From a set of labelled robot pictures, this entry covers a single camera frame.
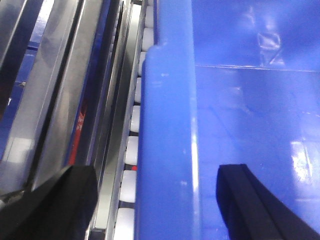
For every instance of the blue plastic bin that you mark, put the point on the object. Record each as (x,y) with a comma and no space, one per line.
(227,82)

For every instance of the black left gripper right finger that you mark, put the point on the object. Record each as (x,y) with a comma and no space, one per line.
(251,212)

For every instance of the stainless steel conveyor rail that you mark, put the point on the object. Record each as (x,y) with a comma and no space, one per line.
(61,103)

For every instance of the white conveyor rollers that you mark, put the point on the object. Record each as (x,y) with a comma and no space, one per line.
(128,153)

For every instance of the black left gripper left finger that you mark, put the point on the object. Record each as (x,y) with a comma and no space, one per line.
(59,209)

